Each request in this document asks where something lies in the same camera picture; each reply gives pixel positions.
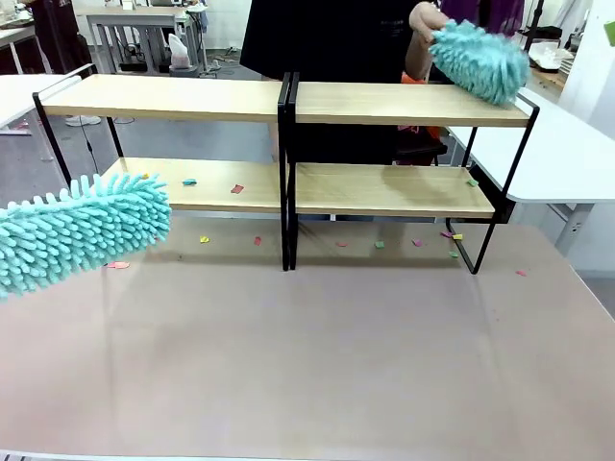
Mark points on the teal chenille duster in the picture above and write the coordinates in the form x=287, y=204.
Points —
x=81, y=233
x=480, y=60

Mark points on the person left forearm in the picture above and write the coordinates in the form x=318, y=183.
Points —
x=417, y=60

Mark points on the person left hand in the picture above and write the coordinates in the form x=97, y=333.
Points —
x=424, y=21

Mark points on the wooden background workbench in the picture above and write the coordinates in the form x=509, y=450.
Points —
x=543, y=57

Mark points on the black stand pole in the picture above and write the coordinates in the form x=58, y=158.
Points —
x=532, y=26

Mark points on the purple hanging garment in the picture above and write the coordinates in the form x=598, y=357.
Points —
x=490, y=16

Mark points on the white rounded table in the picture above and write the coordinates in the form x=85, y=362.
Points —
x=552, y=153

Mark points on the orange chair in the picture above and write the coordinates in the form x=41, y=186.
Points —
x=420, y=139

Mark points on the person torso in black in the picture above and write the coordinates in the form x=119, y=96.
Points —
x=331, y=43

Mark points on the white plastic bag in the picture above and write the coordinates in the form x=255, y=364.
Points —
x=179, y=52

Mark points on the blue paper scrap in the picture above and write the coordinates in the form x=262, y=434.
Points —
x=190, y=182

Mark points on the grey background desk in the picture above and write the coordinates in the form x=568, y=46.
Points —
x=144, y=29

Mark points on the background person in maroon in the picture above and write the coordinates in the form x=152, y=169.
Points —
x=60, y=33

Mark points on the white side table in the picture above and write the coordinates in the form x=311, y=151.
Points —
x=24, y=93

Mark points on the wooden shelf unit black frame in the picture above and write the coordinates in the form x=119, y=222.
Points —
x=192, y=103
x=384, y=108

